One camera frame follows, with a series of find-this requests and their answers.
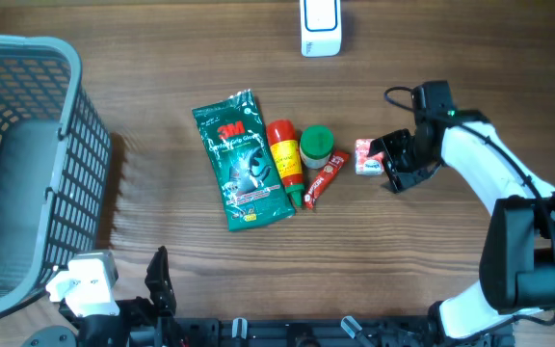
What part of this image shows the small red white box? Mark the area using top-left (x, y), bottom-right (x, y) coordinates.
top-left (355, 139), bottom-right (384, 175)

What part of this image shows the red coffee stick sachet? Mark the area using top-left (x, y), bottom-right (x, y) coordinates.
top-left (304, 150), bottom-right (350, 209)

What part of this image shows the green lid jar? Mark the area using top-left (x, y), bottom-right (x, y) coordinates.
top-left (300, 125), bottom-right (334, 169)

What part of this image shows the green 3M gloves packet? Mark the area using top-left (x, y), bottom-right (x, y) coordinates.
top-left (192, 90), bottom-right (296, 231)

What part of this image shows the red sauce bottle green cap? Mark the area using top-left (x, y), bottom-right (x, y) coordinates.
top-left (267, 120), bottom-right (304, 207)

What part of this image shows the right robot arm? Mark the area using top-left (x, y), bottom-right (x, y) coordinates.
top-left (369, 81), bottom-right (555, 346)

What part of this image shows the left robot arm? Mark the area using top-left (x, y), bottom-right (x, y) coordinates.
top-left (23, 246), bottom-right (189, 347)

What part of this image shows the white barcode scanner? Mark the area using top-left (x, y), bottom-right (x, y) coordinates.
top-left (300, 0), bottom-right (342, 58)

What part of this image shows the grey plastic shopping basket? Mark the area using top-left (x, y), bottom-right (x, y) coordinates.
top-left (0, 36), bottom-right (112, 312)

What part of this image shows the left camera black cable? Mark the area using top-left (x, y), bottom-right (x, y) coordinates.
top-left (0, 287), bottom-right (50, 334)

